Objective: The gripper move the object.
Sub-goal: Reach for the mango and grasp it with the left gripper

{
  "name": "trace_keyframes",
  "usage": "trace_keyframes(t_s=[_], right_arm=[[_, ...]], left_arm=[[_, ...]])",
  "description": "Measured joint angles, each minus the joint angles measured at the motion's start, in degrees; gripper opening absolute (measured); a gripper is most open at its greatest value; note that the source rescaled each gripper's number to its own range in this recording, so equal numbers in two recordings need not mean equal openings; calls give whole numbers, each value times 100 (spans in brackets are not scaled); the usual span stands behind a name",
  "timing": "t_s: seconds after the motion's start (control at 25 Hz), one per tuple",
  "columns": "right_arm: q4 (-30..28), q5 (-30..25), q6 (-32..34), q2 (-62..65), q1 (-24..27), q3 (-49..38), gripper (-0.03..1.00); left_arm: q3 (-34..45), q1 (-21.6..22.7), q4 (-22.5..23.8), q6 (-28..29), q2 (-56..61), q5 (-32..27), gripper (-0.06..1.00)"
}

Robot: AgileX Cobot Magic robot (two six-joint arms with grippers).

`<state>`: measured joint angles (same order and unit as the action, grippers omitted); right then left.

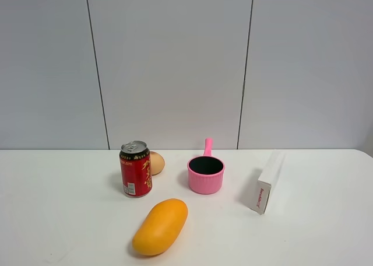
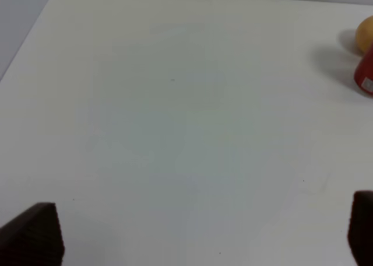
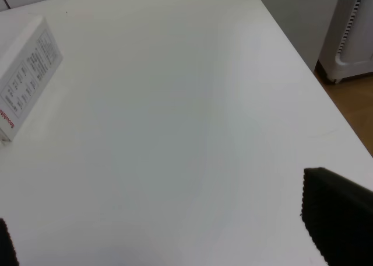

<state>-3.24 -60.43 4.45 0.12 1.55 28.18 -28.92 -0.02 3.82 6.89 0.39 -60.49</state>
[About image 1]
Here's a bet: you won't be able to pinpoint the yellow mango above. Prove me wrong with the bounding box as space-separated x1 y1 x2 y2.
132 198 188 256

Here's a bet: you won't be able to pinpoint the brown egg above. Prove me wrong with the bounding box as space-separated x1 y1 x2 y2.
150 151 165 176

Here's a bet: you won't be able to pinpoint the pink toy saucepan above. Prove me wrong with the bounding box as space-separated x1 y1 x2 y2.
187 138 225 195

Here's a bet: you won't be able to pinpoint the red drink can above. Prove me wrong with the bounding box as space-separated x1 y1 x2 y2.
119 141 153 197

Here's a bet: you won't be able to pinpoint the white cardboard box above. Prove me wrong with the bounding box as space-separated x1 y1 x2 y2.
249 150 286 215

